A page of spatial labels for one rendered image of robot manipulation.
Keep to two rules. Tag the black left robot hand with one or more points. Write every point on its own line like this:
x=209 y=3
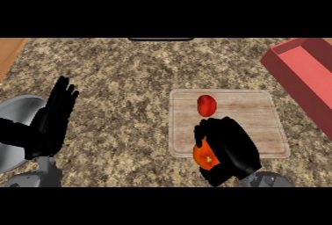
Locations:
x=51 y=126

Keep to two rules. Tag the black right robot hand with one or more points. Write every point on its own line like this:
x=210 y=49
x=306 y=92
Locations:
x=235 y=149

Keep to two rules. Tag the orange squash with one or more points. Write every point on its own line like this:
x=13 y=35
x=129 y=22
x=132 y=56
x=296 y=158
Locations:
x=207 y=156

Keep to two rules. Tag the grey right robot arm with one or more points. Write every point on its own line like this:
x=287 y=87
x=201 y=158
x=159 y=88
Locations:
x=271 y=180

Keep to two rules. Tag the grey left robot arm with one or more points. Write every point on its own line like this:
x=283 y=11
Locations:
x=47 y=172

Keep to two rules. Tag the pale wooden cutting board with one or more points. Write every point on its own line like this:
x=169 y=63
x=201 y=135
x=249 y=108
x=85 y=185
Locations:
x=255 y=117

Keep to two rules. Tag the red cardboard box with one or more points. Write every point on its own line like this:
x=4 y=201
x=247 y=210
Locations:
x=303 y=76

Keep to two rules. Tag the grey metal bowl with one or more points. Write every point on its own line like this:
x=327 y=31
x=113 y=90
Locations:
x=17 y=107

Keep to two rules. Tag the red tomato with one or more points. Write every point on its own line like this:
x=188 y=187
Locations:
x=207 y=105

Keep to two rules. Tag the dark grey appliance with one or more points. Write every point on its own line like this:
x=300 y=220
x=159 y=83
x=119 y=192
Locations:
x=162 y=39

